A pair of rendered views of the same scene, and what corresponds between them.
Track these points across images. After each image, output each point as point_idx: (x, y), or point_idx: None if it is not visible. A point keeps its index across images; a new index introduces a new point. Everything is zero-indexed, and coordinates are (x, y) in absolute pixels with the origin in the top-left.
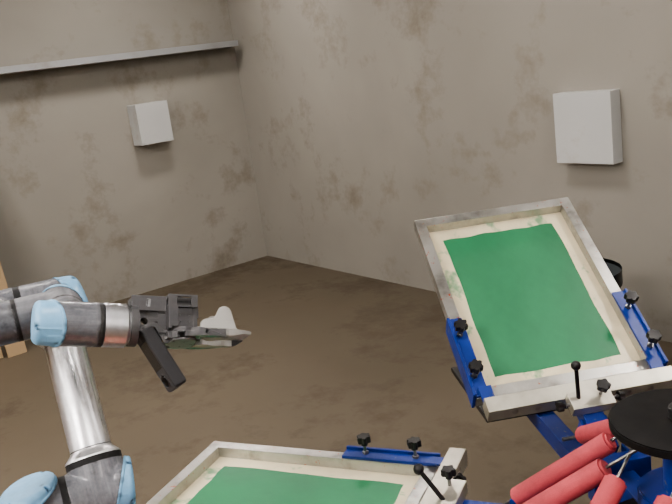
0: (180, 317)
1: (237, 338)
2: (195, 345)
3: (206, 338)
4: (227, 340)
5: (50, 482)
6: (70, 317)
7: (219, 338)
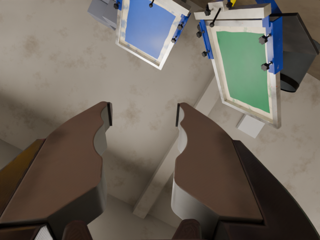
0: None
1: (84, 110)
2: (209, 208)
3: (42, 195)
4: (102, 124)
5: None
6: None
7: (62, 148)
